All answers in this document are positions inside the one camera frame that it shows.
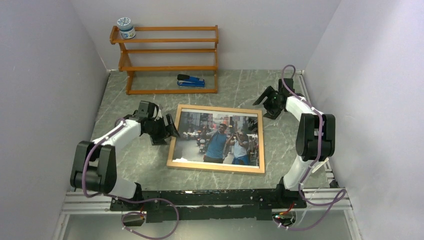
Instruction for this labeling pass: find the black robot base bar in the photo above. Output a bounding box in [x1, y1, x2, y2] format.
[109, 184, 307, 223]

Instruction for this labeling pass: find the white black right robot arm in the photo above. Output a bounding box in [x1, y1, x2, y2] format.
[253, 78, 336, 208]

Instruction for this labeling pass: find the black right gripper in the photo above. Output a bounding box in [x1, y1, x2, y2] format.
[254, 86, 283, 120]

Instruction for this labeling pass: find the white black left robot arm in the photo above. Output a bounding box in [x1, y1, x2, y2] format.
[70, 100, 180, 210]

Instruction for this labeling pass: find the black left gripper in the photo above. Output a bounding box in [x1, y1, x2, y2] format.
[145, 113, 180, 145]

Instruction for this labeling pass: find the blue black stapler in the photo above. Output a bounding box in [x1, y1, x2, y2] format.
[176, 74, 205, 88]

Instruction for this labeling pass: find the aluminium rail frame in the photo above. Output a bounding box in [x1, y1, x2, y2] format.
[51, 69, 362, 240]

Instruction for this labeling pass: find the printed street photo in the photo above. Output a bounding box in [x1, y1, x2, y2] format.
[172, 110, 260, 169]

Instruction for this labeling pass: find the white blue lidded jar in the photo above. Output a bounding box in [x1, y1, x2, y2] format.
[116, 17, 136, 39]

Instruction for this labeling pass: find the light wooden picture frame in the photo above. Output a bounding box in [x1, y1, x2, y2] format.
[166, 104, 266, 175]

